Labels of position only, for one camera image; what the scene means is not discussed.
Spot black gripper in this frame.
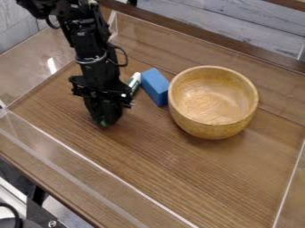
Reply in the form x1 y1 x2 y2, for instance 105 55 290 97
69 48 132 126

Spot black cable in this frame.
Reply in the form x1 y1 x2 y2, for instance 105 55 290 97
0 201 24 228

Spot black table leg bracket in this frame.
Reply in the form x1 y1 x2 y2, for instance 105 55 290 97
26 186 68 228

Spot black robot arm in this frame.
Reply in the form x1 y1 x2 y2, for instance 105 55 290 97
16 0 132 127

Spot blue foam block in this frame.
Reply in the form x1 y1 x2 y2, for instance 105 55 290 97
140 68 168 107

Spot brown wooden bowl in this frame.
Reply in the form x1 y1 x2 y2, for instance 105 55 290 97
168 65 259 140

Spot green white marker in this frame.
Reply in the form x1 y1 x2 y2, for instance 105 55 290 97
100 72 141 126

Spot clear acrylic tray walls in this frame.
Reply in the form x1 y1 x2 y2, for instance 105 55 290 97
0 12 305 228

